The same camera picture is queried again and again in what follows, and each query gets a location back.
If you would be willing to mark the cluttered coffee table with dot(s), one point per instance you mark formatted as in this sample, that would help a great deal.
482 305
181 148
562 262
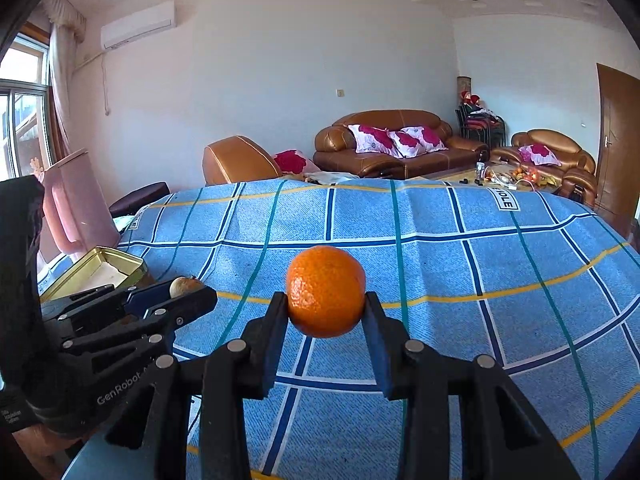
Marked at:
500 177

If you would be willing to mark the white air conditioner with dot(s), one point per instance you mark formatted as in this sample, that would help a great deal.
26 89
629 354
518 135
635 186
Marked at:
137 25

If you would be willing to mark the orange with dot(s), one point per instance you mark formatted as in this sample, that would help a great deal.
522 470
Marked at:
325 290

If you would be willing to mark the tall patterned tube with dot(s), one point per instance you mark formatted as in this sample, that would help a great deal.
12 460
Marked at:
463 90

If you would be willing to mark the brown wooden door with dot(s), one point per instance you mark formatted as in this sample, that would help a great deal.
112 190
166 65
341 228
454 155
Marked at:
620 150

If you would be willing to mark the small tan longan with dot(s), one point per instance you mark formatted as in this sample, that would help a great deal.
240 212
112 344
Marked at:
181 286

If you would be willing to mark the window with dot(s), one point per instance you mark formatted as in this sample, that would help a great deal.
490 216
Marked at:
25 120

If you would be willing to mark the blue plaid tablecloth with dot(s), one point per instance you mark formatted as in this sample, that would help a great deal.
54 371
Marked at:
450 220

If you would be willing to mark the white red floral pillow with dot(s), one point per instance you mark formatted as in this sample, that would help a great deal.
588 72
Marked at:
372 140
420 141

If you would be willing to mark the stacked dark chairs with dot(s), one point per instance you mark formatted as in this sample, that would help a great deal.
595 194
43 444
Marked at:
480 125

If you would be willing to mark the brown leather armchair white piping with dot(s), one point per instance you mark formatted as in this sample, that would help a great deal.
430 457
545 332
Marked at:
235 160

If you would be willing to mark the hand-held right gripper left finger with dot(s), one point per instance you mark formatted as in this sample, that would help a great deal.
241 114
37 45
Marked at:
275 340

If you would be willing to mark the brown leather three-seat sofa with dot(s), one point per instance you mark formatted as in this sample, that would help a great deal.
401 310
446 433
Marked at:
450 147

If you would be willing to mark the gold rectangular tin box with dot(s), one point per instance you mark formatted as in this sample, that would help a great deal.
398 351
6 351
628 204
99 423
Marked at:
100 270

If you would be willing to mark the pink curtain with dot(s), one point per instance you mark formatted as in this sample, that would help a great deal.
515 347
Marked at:
62 70

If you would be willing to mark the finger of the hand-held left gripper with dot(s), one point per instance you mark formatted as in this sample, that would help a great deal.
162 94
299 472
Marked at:
150 300
190 307

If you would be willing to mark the white red floral cushion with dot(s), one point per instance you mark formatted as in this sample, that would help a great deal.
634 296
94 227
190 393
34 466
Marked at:
539 154

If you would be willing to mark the pink electric kettle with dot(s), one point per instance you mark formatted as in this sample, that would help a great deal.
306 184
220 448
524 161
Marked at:
80 200

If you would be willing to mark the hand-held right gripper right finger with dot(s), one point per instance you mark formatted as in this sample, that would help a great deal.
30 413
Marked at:
377 350

